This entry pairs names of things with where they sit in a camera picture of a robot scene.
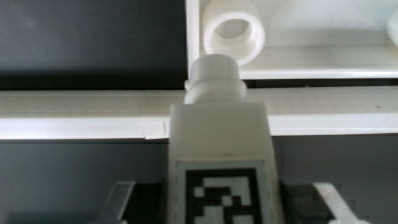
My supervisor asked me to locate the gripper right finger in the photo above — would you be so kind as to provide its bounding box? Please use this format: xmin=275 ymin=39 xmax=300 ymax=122
xmin=280 ymin=182 xmax=371 ymax=224

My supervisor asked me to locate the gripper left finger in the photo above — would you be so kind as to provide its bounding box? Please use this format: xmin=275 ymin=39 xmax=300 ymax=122
xmin=94 ymin=181 xmax=165 ymax=224

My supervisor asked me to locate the white square table top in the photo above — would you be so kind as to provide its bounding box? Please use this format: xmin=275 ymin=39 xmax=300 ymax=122
xmin=184 ymin=0 xmax=398 ymax=80

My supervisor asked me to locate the white U-shaped fence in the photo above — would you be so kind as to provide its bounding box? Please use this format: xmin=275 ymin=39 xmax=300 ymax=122
xmin=0 ymin=86 xmax=398 ymax=140

